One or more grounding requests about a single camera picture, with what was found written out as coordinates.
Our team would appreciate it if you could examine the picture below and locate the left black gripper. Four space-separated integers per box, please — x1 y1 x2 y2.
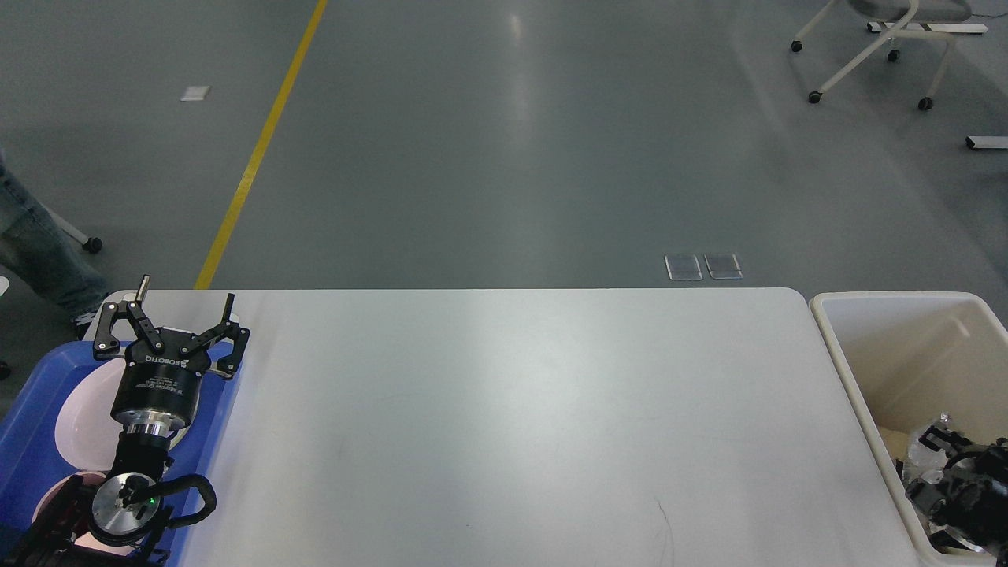
93 275 251 434

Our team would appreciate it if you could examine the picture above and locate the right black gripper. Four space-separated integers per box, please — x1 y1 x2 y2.
905 424 1007 556

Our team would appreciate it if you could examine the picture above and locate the brown paper bag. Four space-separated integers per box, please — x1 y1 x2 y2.
877 426 910 460

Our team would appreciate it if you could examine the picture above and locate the pink plate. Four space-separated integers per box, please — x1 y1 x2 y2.
54 358 126 473

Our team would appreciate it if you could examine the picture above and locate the pink ribbed mug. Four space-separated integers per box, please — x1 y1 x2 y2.
31 471 135 557

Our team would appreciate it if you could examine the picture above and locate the foil sheet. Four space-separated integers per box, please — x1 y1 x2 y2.
898 413 980 547

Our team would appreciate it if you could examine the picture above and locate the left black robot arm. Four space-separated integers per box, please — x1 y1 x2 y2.
2 276 250 566

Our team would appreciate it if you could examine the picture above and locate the light green plate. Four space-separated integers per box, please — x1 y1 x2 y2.
169 410 198 451

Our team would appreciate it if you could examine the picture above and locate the white chair base left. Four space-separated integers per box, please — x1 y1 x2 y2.
47 209 103 254

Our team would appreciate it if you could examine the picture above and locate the beige plastic bin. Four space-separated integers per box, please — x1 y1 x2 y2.
810 291 1007 566

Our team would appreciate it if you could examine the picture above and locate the person leg with sneaker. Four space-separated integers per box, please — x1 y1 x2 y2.
1 161 111 339

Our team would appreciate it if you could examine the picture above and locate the white bar on floor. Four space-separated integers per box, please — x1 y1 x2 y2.
965 134 1008 151

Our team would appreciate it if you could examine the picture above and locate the white rolling chair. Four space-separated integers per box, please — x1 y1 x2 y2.
807 1 988 111

